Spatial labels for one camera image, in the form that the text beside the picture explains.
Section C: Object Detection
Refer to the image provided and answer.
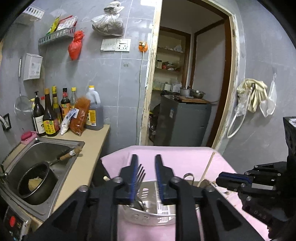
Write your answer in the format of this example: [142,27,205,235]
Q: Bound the red plastic bag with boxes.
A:
[68,30,84,60]

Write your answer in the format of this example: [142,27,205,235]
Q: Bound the grey wall spice rack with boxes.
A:
[38,27,76,46]

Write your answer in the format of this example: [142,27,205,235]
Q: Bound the orange spice bag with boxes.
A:
[69,96,90,136]

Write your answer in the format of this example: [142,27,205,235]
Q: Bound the pink sponge brush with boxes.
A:
[21,131,37,145]

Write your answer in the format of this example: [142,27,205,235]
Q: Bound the dark soy sauce bottle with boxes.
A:
[43,88,59,137]

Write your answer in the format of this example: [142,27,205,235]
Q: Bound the grey cabinet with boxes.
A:
[153,95,212,147]

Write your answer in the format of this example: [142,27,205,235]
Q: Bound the black pot in sink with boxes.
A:
[18,162,58,205]

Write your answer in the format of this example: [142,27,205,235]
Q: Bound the steel sink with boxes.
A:
[1,137,85,221]

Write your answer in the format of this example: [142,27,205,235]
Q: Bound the large dark vinegar jug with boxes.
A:
[85,85,104,131]

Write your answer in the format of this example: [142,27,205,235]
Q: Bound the steel fork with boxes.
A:
[130,164,145,211]

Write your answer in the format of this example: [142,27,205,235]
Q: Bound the white wall socket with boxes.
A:
[100,38,131,52]

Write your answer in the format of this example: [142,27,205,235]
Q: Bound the clear plastic bag on hook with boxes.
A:
[259,73,277,118]

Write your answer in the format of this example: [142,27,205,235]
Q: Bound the hanging bag of dried goods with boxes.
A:
[91,1,125,37]

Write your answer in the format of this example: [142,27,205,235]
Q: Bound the right hand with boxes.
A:
[268,216,295,241]

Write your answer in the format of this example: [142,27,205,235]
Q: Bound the white perforated utensil holder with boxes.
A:
[119,181,176,226]

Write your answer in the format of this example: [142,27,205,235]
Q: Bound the pink floral table mat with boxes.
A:
[100,145,269,241]

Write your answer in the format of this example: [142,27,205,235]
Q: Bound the wire mesh strainer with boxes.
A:
[14,58,32,120]

